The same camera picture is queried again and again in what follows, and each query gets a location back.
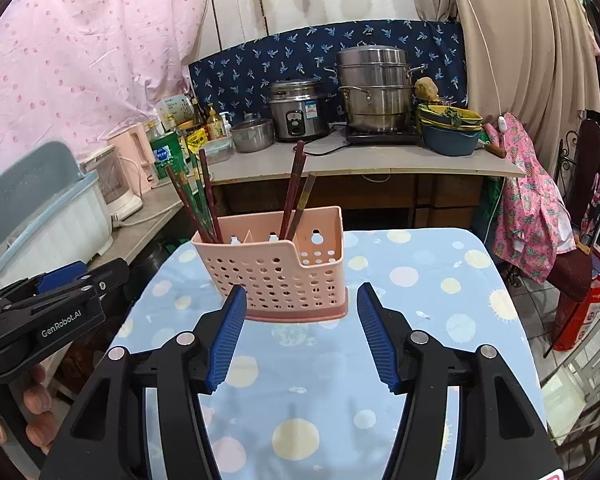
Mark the blue polka-dot table cover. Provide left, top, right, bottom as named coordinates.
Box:
left=97, top=227, right=552, bottom=480

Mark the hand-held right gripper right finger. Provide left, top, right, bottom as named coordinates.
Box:
left=356, top=281, right=564, bottom=480

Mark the white cord with switch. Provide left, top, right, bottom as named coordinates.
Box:
left=452, top=0, right=510, bottom=133

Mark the blue basin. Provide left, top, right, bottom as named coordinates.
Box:
left=419, top=121, right=484, bottom=157

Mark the black power cable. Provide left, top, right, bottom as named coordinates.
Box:
left=304, top=129, right=352, bottom=159

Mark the navy floral cloth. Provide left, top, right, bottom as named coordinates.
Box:
left=187, top=18, right=469, bottom=132

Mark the white stool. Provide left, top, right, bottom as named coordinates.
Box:
left=539, top=314, right=600, bottom=443

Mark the pink pineapple print garment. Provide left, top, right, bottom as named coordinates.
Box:
left=484, top=112, right=579, bottom=287

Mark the pink perforated utensil basket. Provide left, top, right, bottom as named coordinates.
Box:
left=190, top=205, right=349, bottom=324

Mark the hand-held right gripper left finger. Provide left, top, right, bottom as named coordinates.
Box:
left=39, top=284, right=248, bottom=480

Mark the small steel pot with lid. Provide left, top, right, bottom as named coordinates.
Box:
left=229, top=115, right=275, bottom=154

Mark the brown chopstick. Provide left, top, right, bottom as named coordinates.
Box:
left=286, top=173, right=317, bottom=242

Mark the dark red chair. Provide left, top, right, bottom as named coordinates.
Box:
left=544, top=117, right=600, bottom=302

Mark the beige curtain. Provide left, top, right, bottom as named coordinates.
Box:
left=405, top=0, right=600, bottom=187

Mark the red paper bag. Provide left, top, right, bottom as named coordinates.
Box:
left=551, top=259, right=600, bottom=354

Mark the yellow basin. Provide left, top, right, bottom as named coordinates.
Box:
left=415, top=103, right=484, bottom=129

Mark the black induction cooker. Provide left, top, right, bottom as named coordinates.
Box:
left=344, top=123, right=424, bottom=145

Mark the person's left hand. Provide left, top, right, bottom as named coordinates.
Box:
left=0, top=362, right=64, bottom=456

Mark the pink printed curtain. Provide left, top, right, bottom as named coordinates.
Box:
left=0, top=0, right=216, bottom=162

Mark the pink electric kettle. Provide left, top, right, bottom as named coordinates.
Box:
left=107, top=122, right=160, bottom=194

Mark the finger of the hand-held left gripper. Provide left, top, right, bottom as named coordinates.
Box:
left=26, top=283, right=107, bottom=322
left=34, top=257, right=131, bottom=296

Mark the wooden kitchen table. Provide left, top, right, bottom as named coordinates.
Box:
left=207, top=137, right=527, bottom=232

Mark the green detergent bottle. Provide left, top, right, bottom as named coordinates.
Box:
left=147, top=120, right=186, bottom=181

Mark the stacked steel steamer pot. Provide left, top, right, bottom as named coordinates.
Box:
left=335, top=44, right=429, bottom=134

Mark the white blender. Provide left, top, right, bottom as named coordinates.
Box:
left=77, top=145, right=145, bottom=221

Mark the yellow seasoning packet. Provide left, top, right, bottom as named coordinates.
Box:
left=185, top=128, right=209, bottom=154

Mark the wood grain side counter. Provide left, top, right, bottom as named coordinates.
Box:
left=55, top=182, right=201, bottom=312

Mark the white dish drainer grey lid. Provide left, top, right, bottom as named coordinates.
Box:
left=0, top=140, right=115, bottom=287

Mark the steel rice cooker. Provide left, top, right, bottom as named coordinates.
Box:
left=267, top=78, right=331, bottom=142

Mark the green chopstick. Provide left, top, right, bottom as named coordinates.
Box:
left=164, top=164, right=212, bottom=245

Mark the clear container blue lid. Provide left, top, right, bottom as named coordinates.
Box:
left=202, top=135, right=233, bottom=164

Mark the brown lumpy root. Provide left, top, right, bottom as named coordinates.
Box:
left=413, top=77, right=440, bottom=103

